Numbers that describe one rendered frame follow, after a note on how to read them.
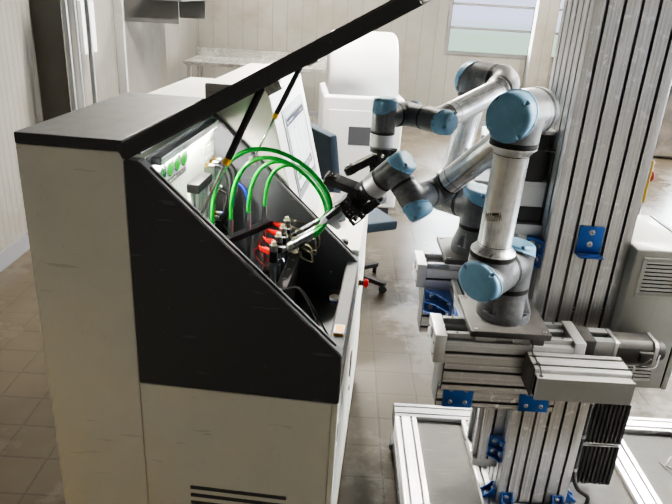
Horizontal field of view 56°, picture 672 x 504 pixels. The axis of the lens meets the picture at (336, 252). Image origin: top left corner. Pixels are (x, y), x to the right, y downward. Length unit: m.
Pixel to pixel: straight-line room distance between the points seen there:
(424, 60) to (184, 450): 8.53
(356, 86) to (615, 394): 4.13
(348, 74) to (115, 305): 4.05
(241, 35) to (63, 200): 8.38
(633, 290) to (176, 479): 1.50
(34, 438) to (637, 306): 2.46
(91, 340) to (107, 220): 0.38
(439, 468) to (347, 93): 3.69
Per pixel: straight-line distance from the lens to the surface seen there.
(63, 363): 2.02
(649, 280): 2.07
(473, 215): 2.22
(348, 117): 5.49
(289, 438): 1.93
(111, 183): 1.71
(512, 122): 1.52
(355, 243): 2.42
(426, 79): 10.03
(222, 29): 10.07
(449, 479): 2.54
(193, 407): 1.94
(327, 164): 4.00
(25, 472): 2.98
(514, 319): 1.82
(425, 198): 1.76
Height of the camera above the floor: 1.87
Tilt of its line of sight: 23 degrees down
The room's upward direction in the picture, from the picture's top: 4 degrees clockwise
